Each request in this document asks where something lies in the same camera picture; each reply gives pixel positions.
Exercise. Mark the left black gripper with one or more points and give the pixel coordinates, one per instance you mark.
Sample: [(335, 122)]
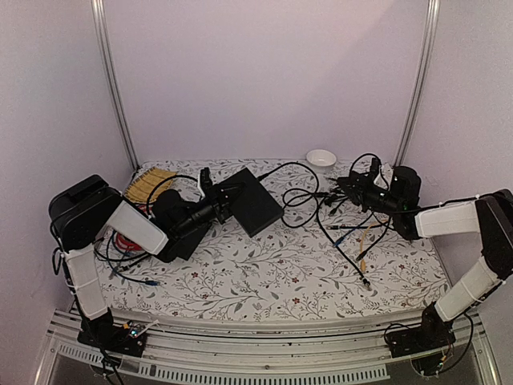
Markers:
[(219, 200)]

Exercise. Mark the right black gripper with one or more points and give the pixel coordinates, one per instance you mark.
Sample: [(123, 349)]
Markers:
[(359, 192)]

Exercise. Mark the black TP-Link network switch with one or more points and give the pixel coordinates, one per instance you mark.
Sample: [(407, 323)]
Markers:
[(254, 207)]

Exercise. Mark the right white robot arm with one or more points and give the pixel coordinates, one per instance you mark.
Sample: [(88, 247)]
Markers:
[(484, 220)]

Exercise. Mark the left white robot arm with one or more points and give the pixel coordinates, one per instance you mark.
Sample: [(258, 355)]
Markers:
[(77, 217)]

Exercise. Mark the white bowl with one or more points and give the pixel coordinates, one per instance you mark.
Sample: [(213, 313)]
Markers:
[(321, 158)]

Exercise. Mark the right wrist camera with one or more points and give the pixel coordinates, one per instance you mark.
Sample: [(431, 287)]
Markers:
[(381, 173)]

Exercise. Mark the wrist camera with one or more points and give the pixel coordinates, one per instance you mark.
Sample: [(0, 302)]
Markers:
[(381, 173), (204, 182)]

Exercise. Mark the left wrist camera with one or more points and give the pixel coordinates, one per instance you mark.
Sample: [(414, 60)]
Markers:
[(204, 182)]

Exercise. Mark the aluminium front rail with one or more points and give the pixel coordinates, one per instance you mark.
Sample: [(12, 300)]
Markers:
[(336, 351)]

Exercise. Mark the right aluminium frame post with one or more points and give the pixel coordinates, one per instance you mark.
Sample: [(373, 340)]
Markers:
[(427, 47)]

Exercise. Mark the aluminium frame post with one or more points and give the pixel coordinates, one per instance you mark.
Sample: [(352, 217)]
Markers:
[(101, 30), (427, 47)]

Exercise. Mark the left aluminium frame post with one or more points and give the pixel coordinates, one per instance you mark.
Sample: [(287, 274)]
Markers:
[(101, 30)]

